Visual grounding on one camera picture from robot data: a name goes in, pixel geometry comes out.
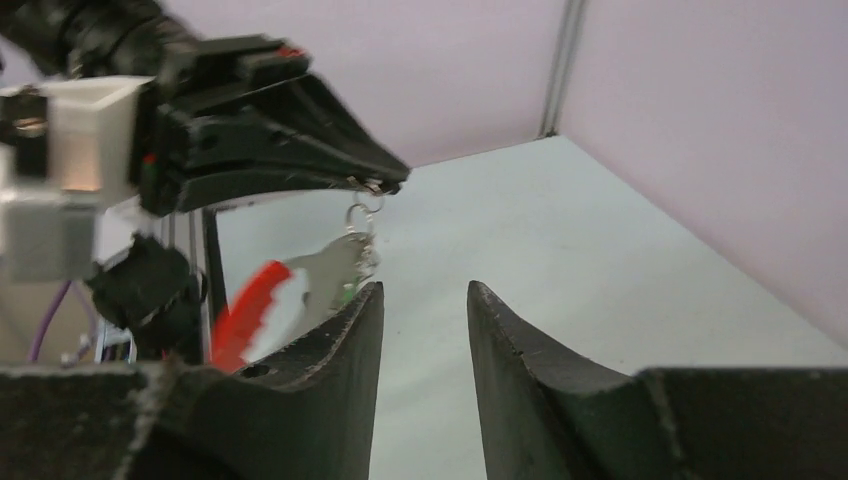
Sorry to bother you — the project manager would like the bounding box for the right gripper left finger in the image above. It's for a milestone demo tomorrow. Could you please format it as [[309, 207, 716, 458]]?
[[1, 282, 384, 479]]

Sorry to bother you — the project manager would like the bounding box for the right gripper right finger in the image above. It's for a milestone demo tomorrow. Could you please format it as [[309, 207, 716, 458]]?
[[467, 281, 847, 479]]

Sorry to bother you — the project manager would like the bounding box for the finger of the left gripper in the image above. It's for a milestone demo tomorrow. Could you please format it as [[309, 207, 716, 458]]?
[[155, 112, 410, 216], [172, 73, 405, 173]]

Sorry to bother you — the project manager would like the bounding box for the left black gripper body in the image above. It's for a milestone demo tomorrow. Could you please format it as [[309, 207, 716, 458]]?
[[129, 35, 311, 216]]

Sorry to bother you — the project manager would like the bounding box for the metal key holder red handle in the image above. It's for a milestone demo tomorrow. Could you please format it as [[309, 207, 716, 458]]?
[[209, 177, 387, 373]]

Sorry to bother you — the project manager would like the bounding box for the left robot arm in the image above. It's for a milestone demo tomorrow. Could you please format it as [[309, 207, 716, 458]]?
[[1, 1, 410, 216]]

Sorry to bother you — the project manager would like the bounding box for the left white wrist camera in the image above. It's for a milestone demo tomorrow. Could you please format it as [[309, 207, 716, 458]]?
[[1, 76, 151, 282]]

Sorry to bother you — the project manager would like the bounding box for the left aluminium frame post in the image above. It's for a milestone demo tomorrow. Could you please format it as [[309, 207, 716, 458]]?
[[537, 0, 588, 139]]

